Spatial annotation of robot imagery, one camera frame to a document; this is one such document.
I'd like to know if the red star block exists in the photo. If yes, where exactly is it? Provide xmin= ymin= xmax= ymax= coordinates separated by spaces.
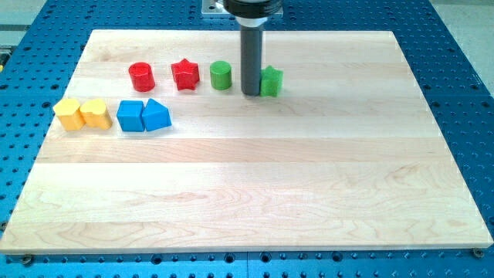
xmin=171 ymin=59 xmax=200 ymax=90

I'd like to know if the yellow pentagon block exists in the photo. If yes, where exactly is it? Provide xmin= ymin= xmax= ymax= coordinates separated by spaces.
xmin=53 ymin=98 xmax=86 ymax=131

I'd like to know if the yellow heart block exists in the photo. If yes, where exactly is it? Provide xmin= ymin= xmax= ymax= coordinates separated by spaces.
xmin=80 ymin=99 xmax=113 ymax=130

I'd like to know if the blue triangle block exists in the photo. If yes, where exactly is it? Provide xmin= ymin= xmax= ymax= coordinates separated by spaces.
xmin=141 ymin=99 xmax=172 ymax=131

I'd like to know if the light wooden board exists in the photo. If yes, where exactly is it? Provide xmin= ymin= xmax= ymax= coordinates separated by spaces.
xmin=1 ymin=29 xmax=492 ymax=254

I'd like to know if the blue cube block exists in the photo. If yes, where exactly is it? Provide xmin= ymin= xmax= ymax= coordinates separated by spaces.
xmin=117 ymin=100 xmax=144 ymax=132

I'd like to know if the green star block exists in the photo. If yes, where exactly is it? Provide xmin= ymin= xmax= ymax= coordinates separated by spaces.
xmin=260 ymin=66 xmax=283 ymax=97

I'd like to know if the red cylinder block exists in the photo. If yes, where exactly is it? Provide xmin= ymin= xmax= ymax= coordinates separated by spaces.
xmin=128 ymin=62 xmax=156 ymax=92

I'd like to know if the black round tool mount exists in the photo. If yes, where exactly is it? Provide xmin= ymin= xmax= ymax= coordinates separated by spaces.
xmin=223 ymin=0 xmax=283 ymax=27

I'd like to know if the green cylinder block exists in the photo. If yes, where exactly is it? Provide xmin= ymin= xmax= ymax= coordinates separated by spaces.
xmin=210 ymin=60 xmax=232 ymax=90

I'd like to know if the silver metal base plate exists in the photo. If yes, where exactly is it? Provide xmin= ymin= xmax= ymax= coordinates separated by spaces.
xmin=200 ymin=0 xmax=283 ymax=18

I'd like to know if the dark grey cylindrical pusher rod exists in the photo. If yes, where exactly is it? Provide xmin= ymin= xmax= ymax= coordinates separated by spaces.
xmin=240 ymin=25 xmax=263 ymax=96

